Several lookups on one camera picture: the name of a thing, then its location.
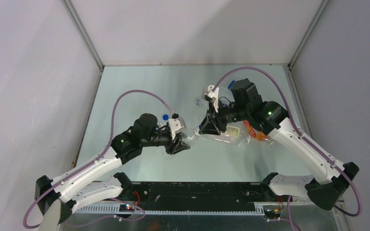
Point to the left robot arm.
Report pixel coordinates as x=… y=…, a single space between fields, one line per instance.
x=78 y=187

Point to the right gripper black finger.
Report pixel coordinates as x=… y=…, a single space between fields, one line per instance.
x=211 y=129
x=211 y=115

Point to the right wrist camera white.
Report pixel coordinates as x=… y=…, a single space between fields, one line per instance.
x=211 y=93

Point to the orange label plastic bottle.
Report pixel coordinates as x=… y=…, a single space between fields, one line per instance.
x=258 y=135

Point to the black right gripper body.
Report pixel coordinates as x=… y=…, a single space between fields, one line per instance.
x=232 y=113

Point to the Pepsi bottle blue label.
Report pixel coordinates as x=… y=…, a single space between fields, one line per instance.
x=227 y=84

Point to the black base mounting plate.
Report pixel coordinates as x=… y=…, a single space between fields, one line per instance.
x=199 y=196

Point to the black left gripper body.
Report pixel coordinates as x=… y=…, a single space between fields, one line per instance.
x=160 y=138

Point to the left controller board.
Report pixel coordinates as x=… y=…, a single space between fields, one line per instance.
x=126 y=208

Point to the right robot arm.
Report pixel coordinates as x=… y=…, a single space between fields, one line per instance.
x=329 y=177

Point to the white slotted cable duct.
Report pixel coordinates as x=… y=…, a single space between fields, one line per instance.
x=113 y=209

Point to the cream label clear bottle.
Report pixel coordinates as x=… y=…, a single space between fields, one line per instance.
x=235 y=134

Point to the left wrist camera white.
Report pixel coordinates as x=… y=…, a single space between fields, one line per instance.
x=176 y=125

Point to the clear unlabelled plastic bottle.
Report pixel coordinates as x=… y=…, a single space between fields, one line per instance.
x=190 y=137

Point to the grey aluminium frame rail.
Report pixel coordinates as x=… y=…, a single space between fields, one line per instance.
x=341 y=222

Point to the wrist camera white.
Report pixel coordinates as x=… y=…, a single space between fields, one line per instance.
x=211 y=93
x=176 y=125

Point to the controller board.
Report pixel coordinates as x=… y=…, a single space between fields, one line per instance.
x=272 y=214
x=126 y=208

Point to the right controller board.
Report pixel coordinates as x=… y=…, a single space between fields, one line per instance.
x=272 y=214

